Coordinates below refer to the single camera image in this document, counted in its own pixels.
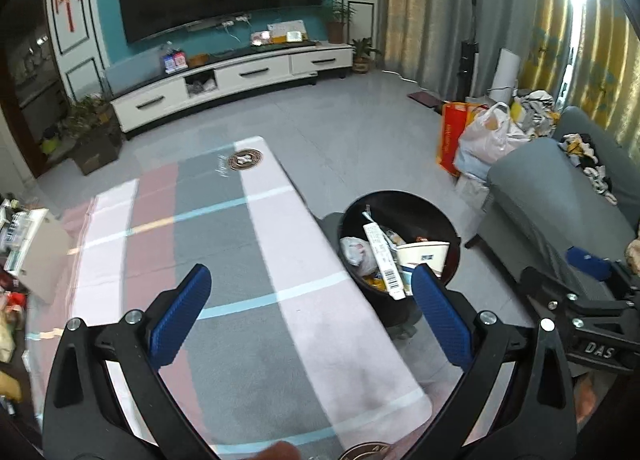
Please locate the left hand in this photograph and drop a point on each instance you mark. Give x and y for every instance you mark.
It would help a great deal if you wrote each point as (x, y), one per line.
(278, 451)

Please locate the black round trash bin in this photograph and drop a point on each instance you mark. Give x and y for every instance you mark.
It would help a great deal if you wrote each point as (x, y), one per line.
(404, 218)

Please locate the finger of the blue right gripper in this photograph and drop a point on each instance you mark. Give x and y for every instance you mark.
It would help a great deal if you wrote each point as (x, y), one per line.
(598, 268)
(541, 287)

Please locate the leafy plant in black planter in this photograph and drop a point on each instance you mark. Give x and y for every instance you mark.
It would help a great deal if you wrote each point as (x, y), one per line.
(93, 127)

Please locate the white paper cup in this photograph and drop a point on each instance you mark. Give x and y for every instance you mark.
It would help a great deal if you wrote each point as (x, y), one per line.
(431, 253)

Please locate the upright vacuum cleaner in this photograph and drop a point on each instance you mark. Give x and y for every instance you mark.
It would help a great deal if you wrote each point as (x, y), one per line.
(467, 61)

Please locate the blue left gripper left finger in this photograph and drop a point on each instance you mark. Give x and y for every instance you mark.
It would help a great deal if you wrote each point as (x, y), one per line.
(173, 314)

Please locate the white long box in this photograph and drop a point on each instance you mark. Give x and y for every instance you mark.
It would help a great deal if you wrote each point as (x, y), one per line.
(386, 264)

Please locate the right hand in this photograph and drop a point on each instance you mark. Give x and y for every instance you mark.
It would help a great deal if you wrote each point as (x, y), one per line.
(590, 389)

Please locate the potted plant on floor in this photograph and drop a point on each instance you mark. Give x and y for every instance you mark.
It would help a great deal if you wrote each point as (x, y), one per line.
(363, 55)

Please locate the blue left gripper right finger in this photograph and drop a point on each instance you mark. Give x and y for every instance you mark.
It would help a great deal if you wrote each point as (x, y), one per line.
(449, 327)

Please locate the white storage box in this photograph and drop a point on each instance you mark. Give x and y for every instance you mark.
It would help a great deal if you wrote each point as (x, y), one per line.
(38, 248)

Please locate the window curtain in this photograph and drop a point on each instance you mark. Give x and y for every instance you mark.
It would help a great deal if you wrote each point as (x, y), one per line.
(583, 52)

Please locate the potted plant on cabinet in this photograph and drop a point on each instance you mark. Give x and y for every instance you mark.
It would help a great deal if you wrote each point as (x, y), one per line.
(337, 16)

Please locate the clothes pile on sofa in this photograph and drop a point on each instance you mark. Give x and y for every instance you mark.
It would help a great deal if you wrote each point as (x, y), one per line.
(534, 113)

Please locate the white clear plastic bag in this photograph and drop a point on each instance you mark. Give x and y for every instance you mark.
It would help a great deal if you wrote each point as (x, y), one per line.
(359, 254)

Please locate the red shopping bag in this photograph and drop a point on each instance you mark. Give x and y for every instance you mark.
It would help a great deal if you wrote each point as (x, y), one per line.
(456, 116)

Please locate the white tv cabinet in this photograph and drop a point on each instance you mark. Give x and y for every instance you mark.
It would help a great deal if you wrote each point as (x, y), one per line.
(226, 78)

